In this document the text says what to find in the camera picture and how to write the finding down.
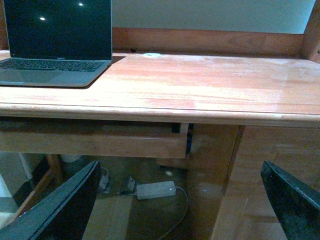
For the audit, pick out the wooden keyboard tray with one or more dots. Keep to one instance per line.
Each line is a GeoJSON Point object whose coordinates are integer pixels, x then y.
{"type": "Point", "coordinates": [94, 137]}

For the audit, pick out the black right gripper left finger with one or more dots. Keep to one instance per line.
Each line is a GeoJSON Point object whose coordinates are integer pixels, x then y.
{"type": "Point", "coordinates": [63, 214]}

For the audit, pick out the white power strip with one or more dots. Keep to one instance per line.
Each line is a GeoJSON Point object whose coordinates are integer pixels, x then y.
{"type": "Point", "coordinates": [155, 190]}

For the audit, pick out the white wall plug adapter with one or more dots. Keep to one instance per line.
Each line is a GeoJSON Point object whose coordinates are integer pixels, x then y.
{"type": "Point", "coordinates": [104, 181]}

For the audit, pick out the wooden desk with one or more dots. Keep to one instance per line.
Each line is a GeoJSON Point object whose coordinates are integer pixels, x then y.
{"type": "Point", "coordinates": [246, 97]}

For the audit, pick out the grey open laptop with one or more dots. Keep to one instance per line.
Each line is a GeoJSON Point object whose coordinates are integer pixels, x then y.
{"type": "Point", "coordinates": [56, 43]}

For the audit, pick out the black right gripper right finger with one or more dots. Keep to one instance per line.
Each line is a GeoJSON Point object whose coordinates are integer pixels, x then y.
{"type": "Point", "coordinates": [295, 204]}

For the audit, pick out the white cable grommet cap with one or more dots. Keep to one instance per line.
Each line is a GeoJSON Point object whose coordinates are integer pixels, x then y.
{"type": "Point", "coordinates": [152, 55]}

